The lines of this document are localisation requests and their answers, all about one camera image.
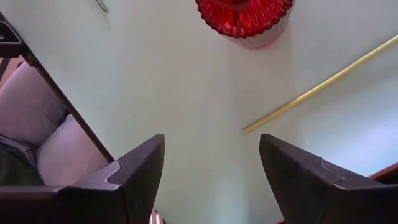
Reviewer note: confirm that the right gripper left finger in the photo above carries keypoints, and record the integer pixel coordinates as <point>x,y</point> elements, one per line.
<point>93,199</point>

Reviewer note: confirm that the yellow tulip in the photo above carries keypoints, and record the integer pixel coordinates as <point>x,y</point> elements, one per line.
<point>320,85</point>

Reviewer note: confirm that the red ribbed glass vase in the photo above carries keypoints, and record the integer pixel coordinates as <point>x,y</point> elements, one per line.
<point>245,17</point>

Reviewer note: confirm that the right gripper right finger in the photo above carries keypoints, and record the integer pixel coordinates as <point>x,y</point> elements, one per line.
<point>326,193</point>

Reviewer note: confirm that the green table mat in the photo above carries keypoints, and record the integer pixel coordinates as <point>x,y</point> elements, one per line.
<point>186,77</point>

